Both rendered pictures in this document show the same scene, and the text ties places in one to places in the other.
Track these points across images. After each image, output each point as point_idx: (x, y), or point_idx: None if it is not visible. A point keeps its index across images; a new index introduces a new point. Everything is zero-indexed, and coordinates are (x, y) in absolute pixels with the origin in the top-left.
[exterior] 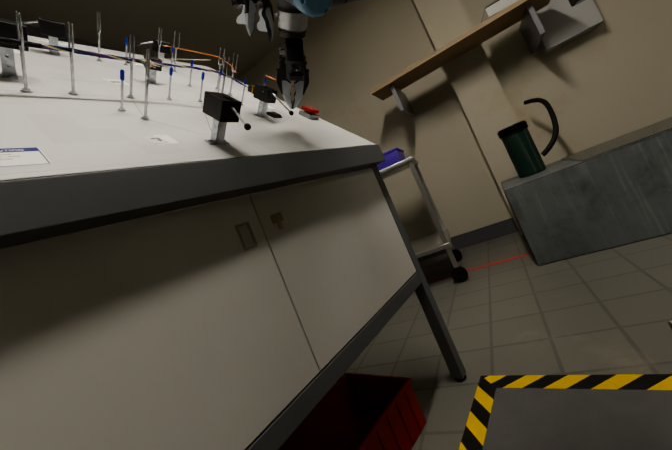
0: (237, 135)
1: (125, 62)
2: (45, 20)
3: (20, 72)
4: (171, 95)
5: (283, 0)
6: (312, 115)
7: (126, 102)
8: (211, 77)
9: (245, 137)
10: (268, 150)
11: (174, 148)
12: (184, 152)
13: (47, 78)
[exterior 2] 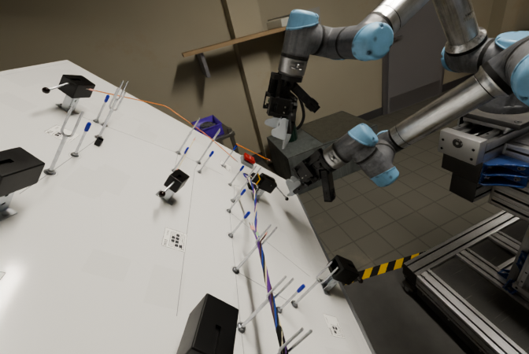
0: (305, 259)
1: (75, 153)
2: (15, 173)
3: (154, 347)
4: (215, 221)
5: (350, 157)
6: (253, 164)
7: (253, 287)
8: (127, 111)
9: (308, 257)
10: (326, 264)
11: (346, 329)
12: (350, 327)
13: (179, 322)
